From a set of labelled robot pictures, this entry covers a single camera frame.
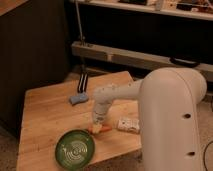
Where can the orange pepper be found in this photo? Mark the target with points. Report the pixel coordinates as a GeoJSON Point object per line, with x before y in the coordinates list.
{"type": "Point", "coordinates": [103, 129]}

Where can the black striped object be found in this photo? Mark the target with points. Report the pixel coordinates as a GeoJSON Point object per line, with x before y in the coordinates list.
{"type": "Point", "coordinates": [82, 84]}

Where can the cluttered background shelf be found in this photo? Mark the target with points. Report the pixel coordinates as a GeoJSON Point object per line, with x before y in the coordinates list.
{"type": "Point", "coordinates": [158, 7]}

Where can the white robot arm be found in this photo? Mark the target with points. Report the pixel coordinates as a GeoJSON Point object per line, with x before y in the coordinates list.
{"type": "Point", "coordinates": [167, 105]}

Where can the black handle loop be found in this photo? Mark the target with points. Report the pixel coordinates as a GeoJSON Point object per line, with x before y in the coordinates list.
{"type": "Point", "coordinates": [183, 63]}

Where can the metal vertical pole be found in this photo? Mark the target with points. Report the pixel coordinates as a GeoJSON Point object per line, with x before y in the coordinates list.
{"type": "Point", "coordinates": [80, 35]}

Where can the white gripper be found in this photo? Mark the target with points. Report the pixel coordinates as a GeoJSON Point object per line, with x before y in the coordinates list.
{"type": "Point", "coordinates": [99, 114]}

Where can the white plastic bottle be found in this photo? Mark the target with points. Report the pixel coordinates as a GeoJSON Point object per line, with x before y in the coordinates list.
{"type": "Point", "coordinates": [128, 125]}

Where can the green round plate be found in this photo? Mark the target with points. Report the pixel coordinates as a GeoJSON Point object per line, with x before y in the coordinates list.
{"type": "Point", "coordinates": [74, 150]}

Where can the grey metal rail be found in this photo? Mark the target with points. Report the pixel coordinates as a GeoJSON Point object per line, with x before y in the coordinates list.
{"type": "Point", "coordinates": [120, 56]}

